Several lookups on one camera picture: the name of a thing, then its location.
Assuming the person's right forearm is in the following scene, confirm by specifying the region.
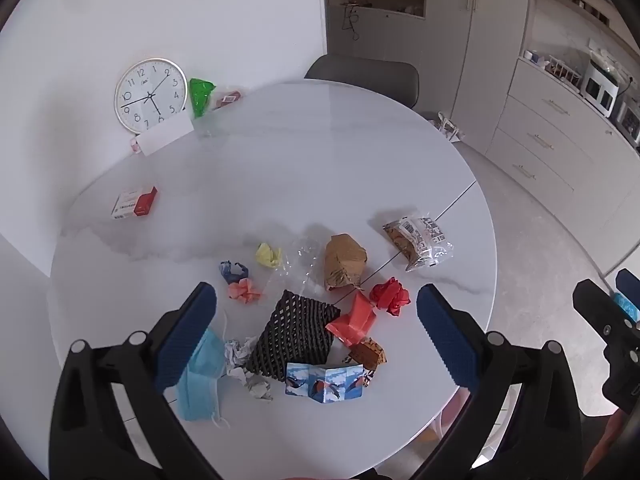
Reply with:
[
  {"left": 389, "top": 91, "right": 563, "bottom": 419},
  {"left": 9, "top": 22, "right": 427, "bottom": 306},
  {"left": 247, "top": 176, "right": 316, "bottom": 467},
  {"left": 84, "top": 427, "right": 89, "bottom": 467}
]
[{"left": 583, "top": 407, "right": 628, "bottom": 480}]

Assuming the white wire dish rack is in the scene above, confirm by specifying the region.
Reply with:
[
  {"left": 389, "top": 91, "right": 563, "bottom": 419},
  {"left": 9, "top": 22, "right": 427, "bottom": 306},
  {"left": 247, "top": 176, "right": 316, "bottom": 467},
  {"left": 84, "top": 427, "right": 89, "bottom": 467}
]
[{"left": 545, "top": 55, "right": 586, "bottom": 92}]

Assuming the tall beige cabinet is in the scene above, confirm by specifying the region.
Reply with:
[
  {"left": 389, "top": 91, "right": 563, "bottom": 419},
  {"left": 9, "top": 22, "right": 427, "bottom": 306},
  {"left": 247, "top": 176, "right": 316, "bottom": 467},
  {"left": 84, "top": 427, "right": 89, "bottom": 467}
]
[{"left": 452, "top": 0, "right": 536, "bottom": 143}]

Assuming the yellow crumpled paper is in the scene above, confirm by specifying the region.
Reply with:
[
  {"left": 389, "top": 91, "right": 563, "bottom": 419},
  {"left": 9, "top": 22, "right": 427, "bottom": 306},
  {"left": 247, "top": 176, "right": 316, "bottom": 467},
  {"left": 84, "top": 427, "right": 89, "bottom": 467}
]
[{"left": 255, "top": 243, "right": 283, "bottom": 269}]

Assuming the blue face mask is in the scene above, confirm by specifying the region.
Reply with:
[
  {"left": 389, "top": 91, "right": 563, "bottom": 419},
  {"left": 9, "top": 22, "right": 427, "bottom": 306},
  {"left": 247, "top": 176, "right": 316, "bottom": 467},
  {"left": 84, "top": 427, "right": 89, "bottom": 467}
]
[{"left": 176, "top": 327, "right": 230, "bottom": 430}]

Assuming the black foam net sleeve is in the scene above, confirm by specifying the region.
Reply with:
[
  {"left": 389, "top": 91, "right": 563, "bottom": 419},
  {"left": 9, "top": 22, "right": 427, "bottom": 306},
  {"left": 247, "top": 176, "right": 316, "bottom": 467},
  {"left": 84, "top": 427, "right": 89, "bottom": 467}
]
[{"left": 245, "top": 289, "right": 342, "bottom": 379}]

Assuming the blue bird printed card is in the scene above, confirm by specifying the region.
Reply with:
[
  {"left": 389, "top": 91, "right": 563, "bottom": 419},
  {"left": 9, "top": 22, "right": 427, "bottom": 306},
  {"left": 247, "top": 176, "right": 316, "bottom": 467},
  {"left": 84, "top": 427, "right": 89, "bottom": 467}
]
[{"left": 285, "top": 362, "right": 366, "bottom": 404}]

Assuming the black hanging cable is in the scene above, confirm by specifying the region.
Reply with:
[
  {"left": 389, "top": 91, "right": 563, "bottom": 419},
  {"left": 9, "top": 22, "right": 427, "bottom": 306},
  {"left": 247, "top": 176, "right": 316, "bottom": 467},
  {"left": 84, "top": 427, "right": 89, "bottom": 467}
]
[{"left": 341, "top": 0, "right": 373, "bottom": 41}]

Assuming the beige drawer cabinet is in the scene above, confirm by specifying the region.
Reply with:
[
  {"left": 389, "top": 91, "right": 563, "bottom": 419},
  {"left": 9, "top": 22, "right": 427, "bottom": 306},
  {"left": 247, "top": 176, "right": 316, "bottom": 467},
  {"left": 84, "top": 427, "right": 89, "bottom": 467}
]
[{"left": 485, "top": 55, "right": 640, "bottom": 273}]

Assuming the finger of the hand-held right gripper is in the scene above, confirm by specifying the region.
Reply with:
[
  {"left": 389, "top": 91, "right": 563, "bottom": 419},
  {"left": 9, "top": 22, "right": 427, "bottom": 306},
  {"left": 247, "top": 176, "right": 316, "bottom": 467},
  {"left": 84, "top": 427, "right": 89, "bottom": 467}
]
[
  {"left": 572, "top": 278, "right": 635, "bottom": 347},
  {"left": 615, "top": 268, "right": 640, "bottom": 323}
]

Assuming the white round wall clock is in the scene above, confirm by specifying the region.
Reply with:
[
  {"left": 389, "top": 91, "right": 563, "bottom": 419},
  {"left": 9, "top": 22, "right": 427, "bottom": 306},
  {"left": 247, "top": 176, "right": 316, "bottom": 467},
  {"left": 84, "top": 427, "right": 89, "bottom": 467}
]
[{"left": 114, "top": 58, "right": 188, "bottom": 134}]

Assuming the brown patterned wrapper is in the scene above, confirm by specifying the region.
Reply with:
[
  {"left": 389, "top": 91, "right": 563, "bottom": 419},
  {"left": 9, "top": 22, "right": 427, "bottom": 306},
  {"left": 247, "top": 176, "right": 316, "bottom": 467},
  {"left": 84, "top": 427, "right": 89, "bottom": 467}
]
[{"left": 342, "top": 337, "right": 387, "bottom": 387}]

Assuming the blue crumpled wrapper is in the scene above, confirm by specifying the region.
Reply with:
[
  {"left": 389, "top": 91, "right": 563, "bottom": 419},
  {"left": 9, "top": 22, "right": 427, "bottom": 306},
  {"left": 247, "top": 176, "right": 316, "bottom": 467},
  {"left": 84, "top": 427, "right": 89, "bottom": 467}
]
[{"left": 219, "top": 260, "right": 250, "bottom": 284}]

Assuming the red crumpled paper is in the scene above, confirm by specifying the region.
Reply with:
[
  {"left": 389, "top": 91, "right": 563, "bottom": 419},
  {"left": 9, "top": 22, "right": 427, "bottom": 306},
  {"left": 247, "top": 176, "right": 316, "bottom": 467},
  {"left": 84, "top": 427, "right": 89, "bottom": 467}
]
[{"left": 369, "top": 277, "right": 412, "bottom": 317}]

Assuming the clear plastic wrap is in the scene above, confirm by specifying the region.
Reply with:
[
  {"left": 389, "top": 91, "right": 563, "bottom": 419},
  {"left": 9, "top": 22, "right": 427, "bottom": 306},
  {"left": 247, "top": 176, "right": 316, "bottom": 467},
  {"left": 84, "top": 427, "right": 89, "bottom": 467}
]
[{"left": 265, "top": 239, "right": 323, "bottom": 306}]

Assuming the dark grey chair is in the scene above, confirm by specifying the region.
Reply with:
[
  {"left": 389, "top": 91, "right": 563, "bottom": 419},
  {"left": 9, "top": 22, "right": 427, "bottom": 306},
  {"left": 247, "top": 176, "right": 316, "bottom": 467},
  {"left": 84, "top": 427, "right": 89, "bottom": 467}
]
[{"left": 304, "top": 54, "right": 420, "bottom": 110}]

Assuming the white paper card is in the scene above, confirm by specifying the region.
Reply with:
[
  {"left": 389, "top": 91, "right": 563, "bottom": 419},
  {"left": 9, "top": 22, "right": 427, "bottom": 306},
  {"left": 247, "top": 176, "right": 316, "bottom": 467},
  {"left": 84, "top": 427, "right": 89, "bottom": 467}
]
[{"left": 135, "top": 116, "right": 195, "bottom": 156}]

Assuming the orange crumpled paper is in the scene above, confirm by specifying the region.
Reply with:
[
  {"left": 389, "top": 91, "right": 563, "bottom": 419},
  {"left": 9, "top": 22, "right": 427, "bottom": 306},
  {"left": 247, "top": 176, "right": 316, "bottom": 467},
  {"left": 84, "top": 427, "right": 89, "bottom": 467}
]
[{"left": 228, "top": 278, "right": 264, "bottom": 305}]

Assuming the clear snack packet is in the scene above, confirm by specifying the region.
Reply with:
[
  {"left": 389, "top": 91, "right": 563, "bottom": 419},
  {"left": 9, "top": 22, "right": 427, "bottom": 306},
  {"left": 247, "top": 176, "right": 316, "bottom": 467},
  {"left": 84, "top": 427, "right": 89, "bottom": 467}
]
[{"left": 382, "top": 215, "right": 455, "bottom": 272}]

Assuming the beige cabinet with niche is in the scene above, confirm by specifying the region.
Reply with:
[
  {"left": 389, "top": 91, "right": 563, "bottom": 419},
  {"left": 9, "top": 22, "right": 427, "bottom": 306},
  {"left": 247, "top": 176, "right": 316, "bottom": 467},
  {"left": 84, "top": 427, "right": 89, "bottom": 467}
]
[{"left": 322, "top": 0, "right": 471, "bottom": 121}]

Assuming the clear packet with red label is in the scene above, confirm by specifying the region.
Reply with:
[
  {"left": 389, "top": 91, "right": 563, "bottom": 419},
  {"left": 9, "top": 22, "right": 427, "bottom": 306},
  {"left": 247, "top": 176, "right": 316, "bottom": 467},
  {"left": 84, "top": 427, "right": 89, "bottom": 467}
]
[{"left": 212, "top": 87, "right": 247, "bottom": 111}]

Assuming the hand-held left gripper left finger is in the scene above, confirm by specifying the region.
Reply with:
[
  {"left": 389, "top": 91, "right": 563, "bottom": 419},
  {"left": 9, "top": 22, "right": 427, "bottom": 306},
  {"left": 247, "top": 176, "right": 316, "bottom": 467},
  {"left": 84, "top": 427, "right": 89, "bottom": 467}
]
[{"left": 48, "top": 281, "right": 221, "bottom": 480}]

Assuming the red-orange paper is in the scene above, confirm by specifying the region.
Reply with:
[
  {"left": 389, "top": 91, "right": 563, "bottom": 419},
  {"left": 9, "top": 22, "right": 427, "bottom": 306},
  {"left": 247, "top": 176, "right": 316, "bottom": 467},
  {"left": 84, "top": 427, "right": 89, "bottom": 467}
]
[{"left": 325, "top": 292, "right": 379, "bottom": 347}]

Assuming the white paper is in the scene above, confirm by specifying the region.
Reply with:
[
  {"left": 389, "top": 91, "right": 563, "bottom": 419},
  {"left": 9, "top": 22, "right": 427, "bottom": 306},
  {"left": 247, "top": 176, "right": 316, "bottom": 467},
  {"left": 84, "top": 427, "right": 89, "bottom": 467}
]
[{"left": 223, "top": 336, "right": 259, "bottom": 378}]

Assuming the red and white box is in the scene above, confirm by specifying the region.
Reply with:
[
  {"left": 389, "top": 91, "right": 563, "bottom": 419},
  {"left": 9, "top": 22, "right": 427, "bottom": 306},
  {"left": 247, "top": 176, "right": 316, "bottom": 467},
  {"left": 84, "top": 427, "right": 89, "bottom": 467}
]
[{"left": 111, "top": 186, "right": 159, "bottom": 220}]

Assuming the white folding floor rack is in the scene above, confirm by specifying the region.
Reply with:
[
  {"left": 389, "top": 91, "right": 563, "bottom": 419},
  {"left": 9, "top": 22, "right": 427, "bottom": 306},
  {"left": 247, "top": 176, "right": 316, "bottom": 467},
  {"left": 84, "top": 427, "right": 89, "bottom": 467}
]
[{"left": 436, "top": 111, "right": 466, "bottom": 143}]

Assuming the white countertop appliance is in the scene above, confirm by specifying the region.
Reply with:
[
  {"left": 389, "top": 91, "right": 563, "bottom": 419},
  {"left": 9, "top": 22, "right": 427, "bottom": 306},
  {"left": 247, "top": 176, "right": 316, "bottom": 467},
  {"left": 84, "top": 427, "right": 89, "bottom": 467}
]
[{"left": 582, "top": 57, "right": 626, "bottom": 118}]

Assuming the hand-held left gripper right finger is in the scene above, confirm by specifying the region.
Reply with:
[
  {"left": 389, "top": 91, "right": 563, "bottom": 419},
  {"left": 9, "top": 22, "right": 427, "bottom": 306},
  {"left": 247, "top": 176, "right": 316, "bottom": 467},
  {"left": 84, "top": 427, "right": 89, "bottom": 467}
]
[{"left": 416, "top": 283, "right": 584, "bottom": 480}]

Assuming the green plastic bag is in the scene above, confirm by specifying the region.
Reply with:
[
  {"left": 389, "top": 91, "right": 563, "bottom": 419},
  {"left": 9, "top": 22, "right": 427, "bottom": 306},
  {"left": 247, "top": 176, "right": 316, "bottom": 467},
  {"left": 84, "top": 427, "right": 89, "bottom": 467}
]
[{"left": 189, "top": 78, "right": 217, "bottom": 119}]

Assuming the brown paper bag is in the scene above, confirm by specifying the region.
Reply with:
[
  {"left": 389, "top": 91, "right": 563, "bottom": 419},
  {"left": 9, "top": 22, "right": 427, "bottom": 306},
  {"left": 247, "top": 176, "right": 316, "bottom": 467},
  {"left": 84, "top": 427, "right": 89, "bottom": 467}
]
[{"left": 323, "top": 233, "right": 369, "bottom": 292}]

